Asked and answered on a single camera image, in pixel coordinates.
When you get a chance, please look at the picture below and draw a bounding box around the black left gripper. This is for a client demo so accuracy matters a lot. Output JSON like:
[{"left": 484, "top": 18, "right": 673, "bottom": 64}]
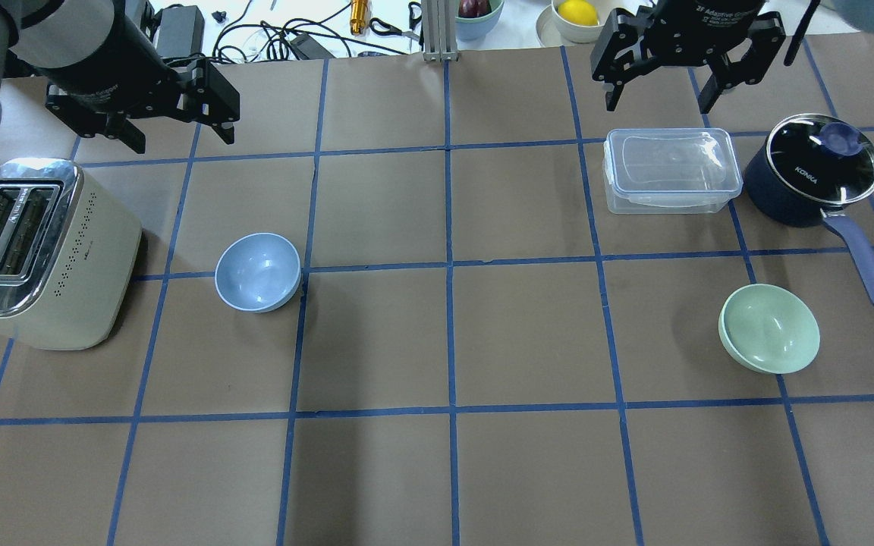
[{"left": 45, "top": 1, "right": 241, "bottom": 153}]

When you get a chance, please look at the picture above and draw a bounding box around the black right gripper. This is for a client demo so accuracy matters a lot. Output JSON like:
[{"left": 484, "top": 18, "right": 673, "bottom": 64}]
[{"left": 590, "top": 1, "right": 786, "bottom": 115}]

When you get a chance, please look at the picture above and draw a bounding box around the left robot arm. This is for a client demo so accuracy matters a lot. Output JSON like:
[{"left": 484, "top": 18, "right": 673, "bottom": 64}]
[{"left": 0, "top": 1, "right": 241, "bottom": 153}]

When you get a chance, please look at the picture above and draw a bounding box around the cream bowl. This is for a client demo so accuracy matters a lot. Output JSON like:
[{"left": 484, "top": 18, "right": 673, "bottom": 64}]
[{"left": 551, "top": 1, "right": 620, "bottom": 42}]

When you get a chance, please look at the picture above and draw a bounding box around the light blue bowl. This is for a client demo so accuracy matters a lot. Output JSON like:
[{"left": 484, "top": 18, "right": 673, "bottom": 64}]
[{"left": 455, "top": 0, "right": 505, "bottom": 41}]

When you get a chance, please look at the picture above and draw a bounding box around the green bowl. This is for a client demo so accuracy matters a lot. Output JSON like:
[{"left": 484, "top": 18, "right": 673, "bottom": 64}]
[{"left": 717, "top": 284, "right": 821, "bottom": 375}]

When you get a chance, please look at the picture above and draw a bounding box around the yellow lemon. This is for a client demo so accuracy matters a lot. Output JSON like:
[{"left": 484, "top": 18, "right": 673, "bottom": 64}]
[{"left": 555, "top": 0, "right": 599, "bottom": 27}]

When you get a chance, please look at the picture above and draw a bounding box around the clear plastic lidded container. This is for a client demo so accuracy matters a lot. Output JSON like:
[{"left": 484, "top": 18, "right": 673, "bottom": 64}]
[{"left": 603, "top": 127, "right": 744, "bottom": 215}]

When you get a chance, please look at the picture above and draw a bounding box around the small black power brick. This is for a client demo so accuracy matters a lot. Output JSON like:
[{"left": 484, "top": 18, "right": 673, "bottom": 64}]
[{"left": 289, "top": 33, "right": 333, "bottom": 60}]

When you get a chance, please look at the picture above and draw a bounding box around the glass saucepan lid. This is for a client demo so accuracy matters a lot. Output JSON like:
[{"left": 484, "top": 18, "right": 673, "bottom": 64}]
[{"left": 764, "top": 113, "right": 874, "bottom": 206}]

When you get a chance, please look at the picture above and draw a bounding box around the dark blue saucepan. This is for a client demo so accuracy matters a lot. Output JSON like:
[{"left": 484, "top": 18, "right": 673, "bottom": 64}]
[{"left": 743, "top": 131, "right": 874, "bottom": 306}]

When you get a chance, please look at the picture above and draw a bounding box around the cream two-slot toaster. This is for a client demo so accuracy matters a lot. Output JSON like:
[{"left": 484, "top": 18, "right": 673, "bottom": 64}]
[{"left": 0, "top": 158, "right": 143, "bottom": 350}]

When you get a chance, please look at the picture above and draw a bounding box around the dark red fruit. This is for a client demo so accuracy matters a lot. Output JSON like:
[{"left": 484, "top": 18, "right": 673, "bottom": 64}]
[{"left": 457, "top": 0, "right": 493, "bottom": 20}]

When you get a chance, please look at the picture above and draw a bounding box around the black cable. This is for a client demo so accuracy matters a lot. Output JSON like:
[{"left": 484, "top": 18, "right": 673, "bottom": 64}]
[{"left": 212, "top": 0, "right": 426, "bottom": 64}]

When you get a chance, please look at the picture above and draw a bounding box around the orange handled tool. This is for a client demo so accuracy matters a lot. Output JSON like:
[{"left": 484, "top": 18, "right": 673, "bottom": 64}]
[{"left": 349, "top": 0, "right": 369, "bottom": 36}]

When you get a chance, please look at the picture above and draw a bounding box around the aluminium profile post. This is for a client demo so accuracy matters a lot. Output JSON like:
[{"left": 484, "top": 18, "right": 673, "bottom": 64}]
[{"left": 420, "top": 0, "right": 459, "bottom": 62}]

